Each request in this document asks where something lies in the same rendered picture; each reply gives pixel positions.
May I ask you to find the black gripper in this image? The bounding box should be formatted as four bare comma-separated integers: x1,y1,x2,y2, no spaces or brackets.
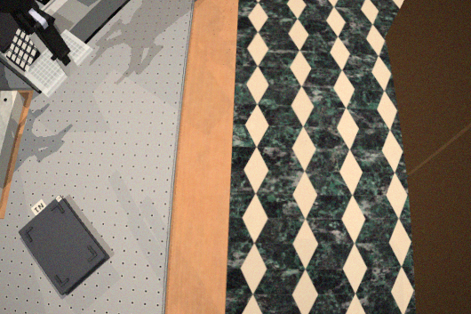
0,0,78,77

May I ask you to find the cream label with black letters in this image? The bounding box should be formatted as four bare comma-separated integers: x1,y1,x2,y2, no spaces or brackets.
31,199,46,215

